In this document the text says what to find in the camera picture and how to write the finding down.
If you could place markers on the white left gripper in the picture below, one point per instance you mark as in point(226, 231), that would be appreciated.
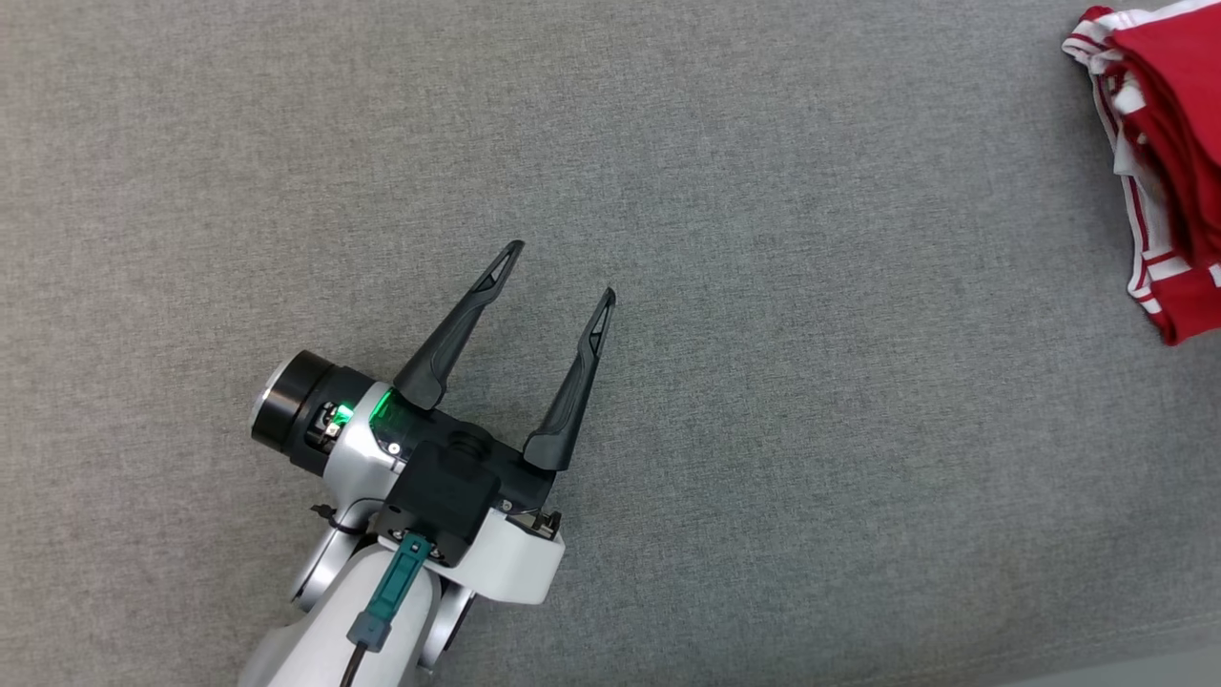
point(358, 448)

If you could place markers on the red basketball jersey white sleeves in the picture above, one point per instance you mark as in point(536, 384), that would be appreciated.
point(1183, 95)

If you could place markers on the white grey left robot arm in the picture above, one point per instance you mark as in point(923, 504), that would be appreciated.
point(315, 630)

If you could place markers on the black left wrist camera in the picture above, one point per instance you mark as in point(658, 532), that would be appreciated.
point(444, 496)

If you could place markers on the teal left camera connector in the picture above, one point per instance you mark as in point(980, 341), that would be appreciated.
point(396, 582)

